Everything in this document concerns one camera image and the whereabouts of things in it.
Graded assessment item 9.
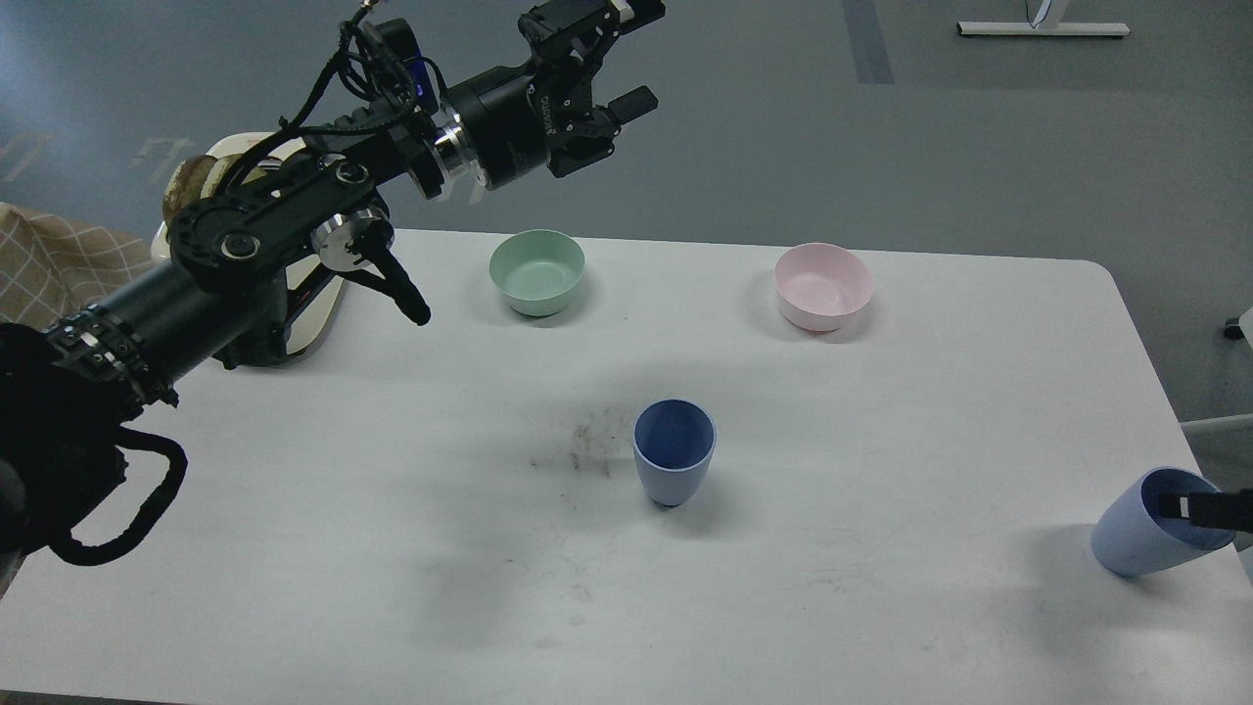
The cream white toaster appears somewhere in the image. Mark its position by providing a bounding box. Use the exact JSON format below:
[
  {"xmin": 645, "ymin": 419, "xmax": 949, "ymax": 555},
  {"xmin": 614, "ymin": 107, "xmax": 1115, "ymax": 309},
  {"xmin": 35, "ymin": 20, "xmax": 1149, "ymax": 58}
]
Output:
[{"xmin": 152, "ymin": 131, "xmax": 348, "ymax": 367}]

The toast slice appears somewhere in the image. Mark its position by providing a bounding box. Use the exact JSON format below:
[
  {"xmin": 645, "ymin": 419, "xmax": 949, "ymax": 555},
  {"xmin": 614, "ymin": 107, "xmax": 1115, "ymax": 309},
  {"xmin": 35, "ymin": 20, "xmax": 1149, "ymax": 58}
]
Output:
[
  {"xmin": 222, "ymin": 157, "xmax": 284, "ymax": 189},
  {"xmin": 162, "ymin": 155, "xmax": 218, "ymax": 225}
]

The right toast slice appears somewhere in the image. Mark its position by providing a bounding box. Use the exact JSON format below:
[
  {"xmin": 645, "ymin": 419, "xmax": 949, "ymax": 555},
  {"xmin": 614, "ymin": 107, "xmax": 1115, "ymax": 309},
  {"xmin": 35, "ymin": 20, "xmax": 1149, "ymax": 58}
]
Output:
[{"xmin": 222, "ymin": 157, "xmax": 284, "ymax": 189}]

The blue cup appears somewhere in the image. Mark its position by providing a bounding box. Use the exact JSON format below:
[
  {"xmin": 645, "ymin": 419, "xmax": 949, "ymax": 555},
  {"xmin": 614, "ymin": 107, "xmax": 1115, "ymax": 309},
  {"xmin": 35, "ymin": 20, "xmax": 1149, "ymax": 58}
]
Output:
[
  {"xmin": 1091, "ymin": 467, "xmax": 1235, "ymax": 579},
  {"xmin": 632, "ymin": 399, "xmax": 718, "ymax": 507}
]

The pink bowl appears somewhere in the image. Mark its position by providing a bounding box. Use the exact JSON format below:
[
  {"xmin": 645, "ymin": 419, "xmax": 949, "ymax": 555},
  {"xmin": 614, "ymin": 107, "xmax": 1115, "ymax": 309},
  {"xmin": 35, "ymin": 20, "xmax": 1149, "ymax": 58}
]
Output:
[{"xmin": 771, "ymin": 244, "xmax": 875, "ymax": 333}]

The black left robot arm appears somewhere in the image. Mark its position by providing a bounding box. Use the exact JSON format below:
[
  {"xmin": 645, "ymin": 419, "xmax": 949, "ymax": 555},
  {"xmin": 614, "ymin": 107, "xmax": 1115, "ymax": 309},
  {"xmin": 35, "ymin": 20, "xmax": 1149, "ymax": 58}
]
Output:
[{"xmin": 3, "ymin": 1, "xmax": 667, "ymax": 586}]

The left toast slice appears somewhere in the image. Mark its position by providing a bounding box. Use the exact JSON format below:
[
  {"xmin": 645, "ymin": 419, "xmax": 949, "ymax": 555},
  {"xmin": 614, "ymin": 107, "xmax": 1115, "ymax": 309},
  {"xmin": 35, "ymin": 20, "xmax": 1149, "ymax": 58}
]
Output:
[{"xmin": 162, "ymin": 155, "xmax": 218, "ymax": 225}]

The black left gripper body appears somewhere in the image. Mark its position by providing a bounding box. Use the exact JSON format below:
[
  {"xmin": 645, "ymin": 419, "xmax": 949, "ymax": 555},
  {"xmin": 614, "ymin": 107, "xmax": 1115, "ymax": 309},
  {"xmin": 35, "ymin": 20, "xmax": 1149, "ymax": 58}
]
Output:
[{"xmin": 444, "ymin": 49, "xmax": 621, "ymax": 192}]

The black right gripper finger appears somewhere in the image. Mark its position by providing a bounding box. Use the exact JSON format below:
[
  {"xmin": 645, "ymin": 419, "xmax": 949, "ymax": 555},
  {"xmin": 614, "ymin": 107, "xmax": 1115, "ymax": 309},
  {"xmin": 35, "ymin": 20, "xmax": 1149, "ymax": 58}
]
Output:
[{"xmin": 1158, "ymin": 488, "xmax": 1252, "ymax": 533}]

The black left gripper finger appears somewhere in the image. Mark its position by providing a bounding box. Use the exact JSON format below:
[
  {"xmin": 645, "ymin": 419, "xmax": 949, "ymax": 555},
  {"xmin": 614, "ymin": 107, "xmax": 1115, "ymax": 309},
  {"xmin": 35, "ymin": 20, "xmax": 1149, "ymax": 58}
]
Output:
[
  {"xmin": 517, "ymin": 1, "xmax": 667, "ymax": 66},
  {"xmin": 583, "ymin": 86, "xmax": 659, "ymax": 143}
]

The beige checkered cloth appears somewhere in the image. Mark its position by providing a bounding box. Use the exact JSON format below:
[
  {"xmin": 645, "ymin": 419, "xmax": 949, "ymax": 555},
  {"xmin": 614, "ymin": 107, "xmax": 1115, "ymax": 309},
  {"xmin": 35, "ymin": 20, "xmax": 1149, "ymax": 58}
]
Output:
[{"xmin": 1, "ymin": 204, "xmax": 162, "ymax": 329}]

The mint green bowl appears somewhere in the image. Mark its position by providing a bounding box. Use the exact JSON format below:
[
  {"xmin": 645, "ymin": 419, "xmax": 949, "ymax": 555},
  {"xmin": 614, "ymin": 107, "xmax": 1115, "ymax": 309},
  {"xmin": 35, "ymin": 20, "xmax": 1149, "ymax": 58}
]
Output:
[{"xmin": 487, "ymin": 229, "xmax": 586, "ymax": 317}]

